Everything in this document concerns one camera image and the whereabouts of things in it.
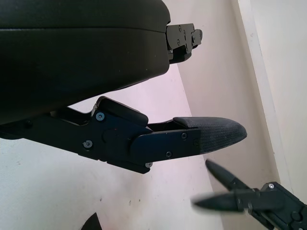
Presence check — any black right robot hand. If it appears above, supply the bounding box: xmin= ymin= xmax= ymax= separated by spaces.
xmin=193 ymin=160 xmax=307 ymax=230

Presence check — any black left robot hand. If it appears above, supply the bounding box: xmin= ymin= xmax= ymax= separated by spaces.
xmin=0 ymin=0 xmax=248 ymax=174

